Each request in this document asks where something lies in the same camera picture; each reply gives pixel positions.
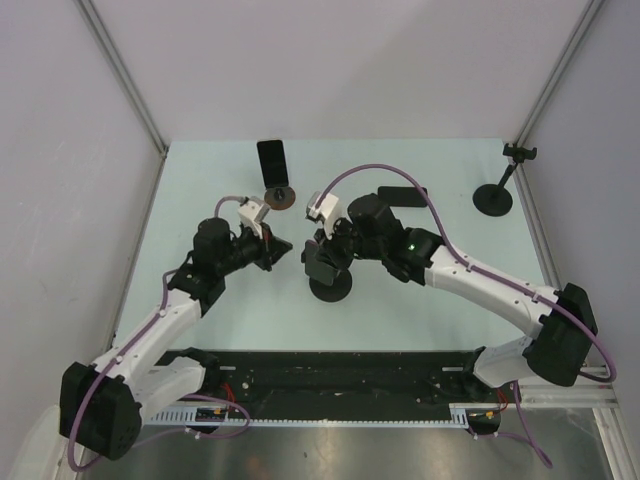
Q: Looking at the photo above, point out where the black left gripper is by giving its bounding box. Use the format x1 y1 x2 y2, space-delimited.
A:
217 221 292 276

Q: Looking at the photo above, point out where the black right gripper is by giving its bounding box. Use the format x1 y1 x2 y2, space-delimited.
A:
313 214 384 272

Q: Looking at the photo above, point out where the black ball-joint phone stand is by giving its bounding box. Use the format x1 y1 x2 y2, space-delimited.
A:
305 274 353 303

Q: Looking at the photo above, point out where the black smartphone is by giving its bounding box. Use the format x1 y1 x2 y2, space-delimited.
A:
377 186 427 208

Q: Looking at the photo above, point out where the black phone stand round base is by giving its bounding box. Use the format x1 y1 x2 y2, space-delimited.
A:
472 143 538 217

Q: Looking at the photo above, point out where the purple smartphone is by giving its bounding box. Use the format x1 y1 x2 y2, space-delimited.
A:
301 240 339 286

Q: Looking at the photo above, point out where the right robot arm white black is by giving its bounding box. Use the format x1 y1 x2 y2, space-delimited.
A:
302 193 597 401

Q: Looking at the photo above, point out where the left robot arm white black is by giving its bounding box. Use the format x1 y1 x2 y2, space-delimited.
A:
59 218 292 471

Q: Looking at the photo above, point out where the wooden base phone stand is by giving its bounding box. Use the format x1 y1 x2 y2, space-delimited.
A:
263 186 296 211

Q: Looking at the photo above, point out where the dark glossy smartphone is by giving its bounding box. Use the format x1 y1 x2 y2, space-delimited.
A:
256 139 289 189

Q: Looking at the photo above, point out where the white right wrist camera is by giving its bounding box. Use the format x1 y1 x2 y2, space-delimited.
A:
306 191 344 239

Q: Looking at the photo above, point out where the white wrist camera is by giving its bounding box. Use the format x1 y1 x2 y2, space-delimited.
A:
237 197 271 239
306 191 344 239

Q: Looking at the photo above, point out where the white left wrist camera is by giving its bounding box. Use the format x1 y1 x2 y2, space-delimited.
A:
237 197 271 239

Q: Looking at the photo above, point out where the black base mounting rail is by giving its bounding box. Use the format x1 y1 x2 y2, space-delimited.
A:
196 350 513 421

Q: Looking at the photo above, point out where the white slotted cable duct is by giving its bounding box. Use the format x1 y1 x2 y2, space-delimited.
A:
146 405 502 430

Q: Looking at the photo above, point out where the aluminium frame post left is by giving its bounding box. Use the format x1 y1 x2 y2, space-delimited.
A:
73 0 169 159

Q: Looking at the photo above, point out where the aluminium frame post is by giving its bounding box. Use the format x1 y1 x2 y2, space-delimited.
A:
513 0 608 146
73 0 169 159

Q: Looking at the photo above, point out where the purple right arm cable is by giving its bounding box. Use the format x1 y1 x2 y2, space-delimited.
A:
317 163 619 469

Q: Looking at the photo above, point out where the aluminium frame post right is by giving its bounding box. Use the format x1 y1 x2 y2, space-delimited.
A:
513 0 608 146

